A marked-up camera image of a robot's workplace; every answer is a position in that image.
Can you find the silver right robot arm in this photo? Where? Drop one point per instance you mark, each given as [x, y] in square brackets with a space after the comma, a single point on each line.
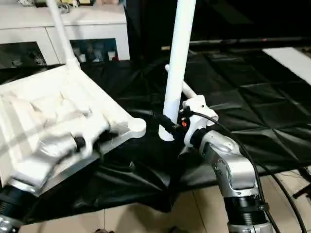
[233, 170]

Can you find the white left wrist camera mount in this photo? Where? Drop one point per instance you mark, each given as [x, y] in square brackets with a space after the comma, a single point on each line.
[90, 140]

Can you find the white plastic table top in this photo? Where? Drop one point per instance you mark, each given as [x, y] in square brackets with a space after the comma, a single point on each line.
[60, 97]

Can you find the beige object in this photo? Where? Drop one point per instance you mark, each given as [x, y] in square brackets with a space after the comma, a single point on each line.
[108, 2]

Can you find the black cabinet gold label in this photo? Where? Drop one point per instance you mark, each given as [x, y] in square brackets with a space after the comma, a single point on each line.
[150, 29]

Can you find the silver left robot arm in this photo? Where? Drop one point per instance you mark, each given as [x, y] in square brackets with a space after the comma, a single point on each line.
[36, 165]

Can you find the white glass-door cabinet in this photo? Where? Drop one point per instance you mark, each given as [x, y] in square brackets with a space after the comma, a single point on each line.
[29, 24]

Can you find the black mat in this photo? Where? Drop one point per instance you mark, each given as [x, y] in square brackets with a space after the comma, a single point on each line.
[243, 109]

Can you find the white flat panel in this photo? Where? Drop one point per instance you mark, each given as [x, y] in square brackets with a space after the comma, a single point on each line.
[291, 60]

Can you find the black side table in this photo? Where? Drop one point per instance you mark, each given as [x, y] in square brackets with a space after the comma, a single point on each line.
[243, 41]

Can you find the white plastic table leg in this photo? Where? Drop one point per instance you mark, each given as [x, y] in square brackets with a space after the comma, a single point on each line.
[177, 60]
[189, 91]
[63, 36]

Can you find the black metal stand leg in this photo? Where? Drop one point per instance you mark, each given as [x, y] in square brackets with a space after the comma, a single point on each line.
[303, 189]

